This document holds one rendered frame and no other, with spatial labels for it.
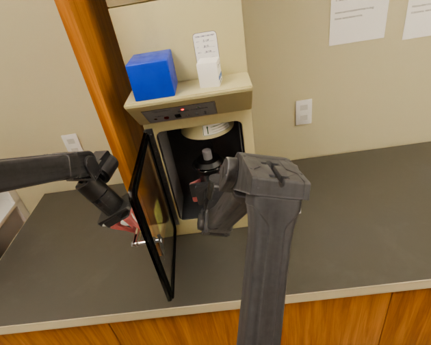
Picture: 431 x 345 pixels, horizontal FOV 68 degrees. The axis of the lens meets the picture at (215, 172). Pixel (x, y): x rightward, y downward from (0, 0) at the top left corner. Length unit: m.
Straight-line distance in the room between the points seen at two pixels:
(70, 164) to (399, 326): 1.16
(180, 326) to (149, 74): 0.80
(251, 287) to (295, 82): 1.10
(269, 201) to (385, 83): 1.22
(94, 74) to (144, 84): 0.12
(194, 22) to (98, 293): 0.86
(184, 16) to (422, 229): 0.99
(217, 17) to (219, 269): 0.74
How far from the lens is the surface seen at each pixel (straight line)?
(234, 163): 0.46
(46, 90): 1.53
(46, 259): 1.39
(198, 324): 1.17
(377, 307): 1.23
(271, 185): 0.39
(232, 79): 0.86
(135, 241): 0.87
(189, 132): 1.02
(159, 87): 0.81
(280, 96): 1.42
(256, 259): 0.41
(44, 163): 0.70
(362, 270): 1.10
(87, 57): 0.85
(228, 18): 0.88
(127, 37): 0.90
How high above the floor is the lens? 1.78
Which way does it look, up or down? 34 degrees down
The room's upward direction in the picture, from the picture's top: 10 degrees counter-clockwise
